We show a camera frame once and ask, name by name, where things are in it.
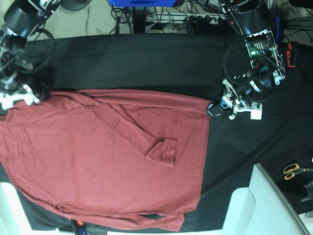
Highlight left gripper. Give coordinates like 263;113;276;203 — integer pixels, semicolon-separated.
207;70;275;120

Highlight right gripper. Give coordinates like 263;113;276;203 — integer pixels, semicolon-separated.
0;73;51;115

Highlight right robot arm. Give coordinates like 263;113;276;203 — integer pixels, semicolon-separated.
0;0;60;111

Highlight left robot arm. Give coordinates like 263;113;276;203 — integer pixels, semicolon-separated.
207;0;286;120

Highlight orange black clamp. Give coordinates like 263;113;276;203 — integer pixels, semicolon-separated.
286;42;297;68

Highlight black table cloth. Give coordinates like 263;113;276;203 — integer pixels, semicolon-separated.
15;34;313;233

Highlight white power strip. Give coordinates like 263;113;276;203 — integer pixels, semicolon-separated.
188;13;225;25

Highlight black round lamp base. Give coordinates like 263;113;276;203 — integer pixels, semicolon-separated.
60;0;91;11

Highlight blue box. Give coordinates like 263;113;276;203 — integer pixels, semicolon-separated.
109;0;185;7

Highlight blue clamp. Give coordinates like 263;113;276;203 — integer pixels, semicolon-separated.
70;220;89;235

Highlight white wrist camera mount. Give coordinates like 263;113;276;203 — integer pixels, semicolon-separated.
250;108;263;120

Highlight yellow handled scissors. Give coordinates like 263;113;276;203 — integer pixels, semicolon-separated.
283;163;313;181

